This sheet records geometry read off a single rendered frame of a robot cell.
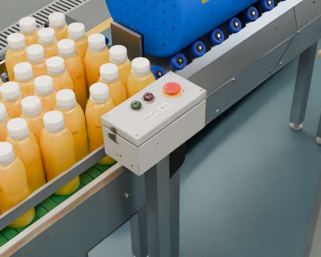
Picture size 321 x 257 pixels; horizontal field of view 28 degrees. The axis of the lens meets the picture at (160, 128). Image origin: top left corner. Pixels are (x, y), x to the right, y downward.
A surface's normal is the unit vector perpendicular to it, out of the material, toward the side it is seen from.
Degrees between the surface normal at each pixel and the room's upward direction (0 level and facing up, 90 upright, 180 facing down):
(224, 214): 0
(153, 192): 90
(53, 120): 0
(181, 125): 90
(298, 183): 0
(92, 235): 90
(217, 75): 70
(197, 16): 87
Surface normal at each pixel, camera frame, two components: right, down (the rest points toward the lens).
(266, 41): 0.68, 0.17
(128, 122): -0.02, -0.75
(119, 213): 0.73, 0.44
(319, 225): -0.63, 0.52
